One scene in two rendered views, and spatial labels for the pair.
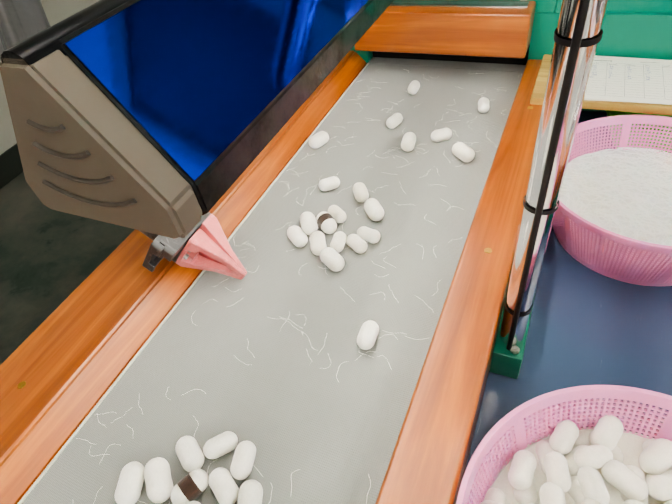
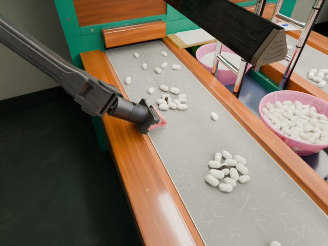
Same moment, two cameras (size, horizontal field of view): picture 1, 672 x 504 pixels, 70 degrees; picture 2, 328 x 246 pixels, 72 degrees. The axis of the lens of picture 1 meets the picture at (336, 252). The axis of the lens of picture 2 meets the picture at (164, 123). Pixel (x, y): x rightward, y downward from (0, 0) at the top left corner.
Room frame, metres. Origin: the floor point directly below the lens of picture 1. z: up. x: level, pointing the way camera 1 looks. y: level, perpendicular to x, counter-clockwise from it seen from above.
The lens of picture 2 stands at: (0.10, 0.54, 1.27)
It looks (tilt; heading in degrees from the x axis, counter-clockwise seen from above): 44 degrees down; 306
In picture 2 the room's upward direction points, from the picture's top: straight up
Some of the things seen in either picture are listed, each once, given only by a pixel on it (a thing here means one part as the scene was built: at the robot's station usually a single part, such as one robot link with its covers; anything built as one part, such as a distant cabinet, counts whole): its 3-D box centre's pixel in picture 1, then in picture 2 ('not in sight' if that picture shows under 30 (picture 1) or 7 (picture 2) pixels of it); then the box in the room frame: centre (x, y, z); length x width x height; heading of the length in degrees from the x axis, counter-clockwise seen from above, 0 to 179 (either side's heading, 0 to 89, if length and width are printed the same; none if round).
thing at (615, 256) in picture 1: (644, 202); (223, 64); (0.43, -0.40, 0.72); 0.27 x 0.27 x 0.10
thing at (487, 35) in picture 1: (438, 26); (134, 32); (0.83, -0.25, 0.83); 0.30 x 0.06 x 0.07; 59
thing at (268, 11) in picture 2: not in sight; (250, 12); (0.48, -0.83, 0.83); 0.30 x 0.06 x 0.07; 59
